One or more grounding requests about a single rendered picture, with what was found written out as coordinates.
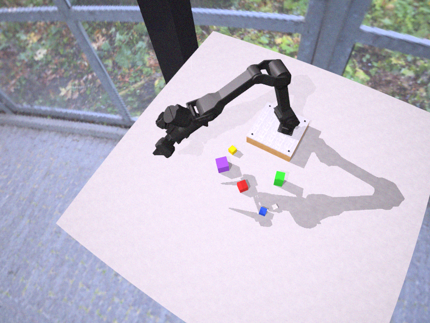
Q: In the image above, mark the red block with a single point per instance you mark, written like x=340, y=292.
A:
x=242, y=186

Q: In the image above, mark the purple cube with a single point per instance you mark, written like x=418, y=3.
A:
x=222, y=164

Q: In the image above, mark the blue block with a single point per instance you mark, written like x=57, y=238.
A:
x=262, y=211

